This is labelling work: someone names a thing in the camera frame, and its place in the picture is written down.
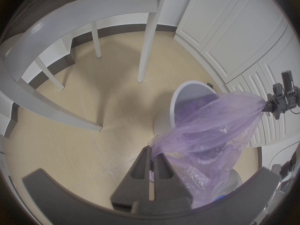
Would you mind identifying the white trash bin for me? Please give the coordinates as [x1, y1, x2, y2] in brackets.
[153, 80, 222, 136]

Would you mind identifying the purple plastic bag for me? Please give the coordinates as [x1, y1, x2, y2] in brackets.
[149, 90, 266, 208]

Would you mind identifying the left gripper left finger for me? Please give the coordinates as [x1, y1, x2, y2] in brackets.
[111, 146, 152, 212]

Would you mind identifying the white chair with grey cushions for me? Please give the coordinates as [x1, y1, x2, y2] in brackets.
[0, 0, 175, 139]

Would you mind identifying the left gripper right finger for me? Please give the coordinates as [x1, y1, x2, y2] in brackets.
[154, 154, 193, 208]

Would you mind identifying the white wardrobe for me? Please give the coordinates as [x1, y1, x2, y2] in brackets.
[173, 0, 300, 149]

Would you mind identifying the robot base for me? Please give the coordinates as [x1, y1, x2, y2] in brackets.
[212, 169, 242, 201]

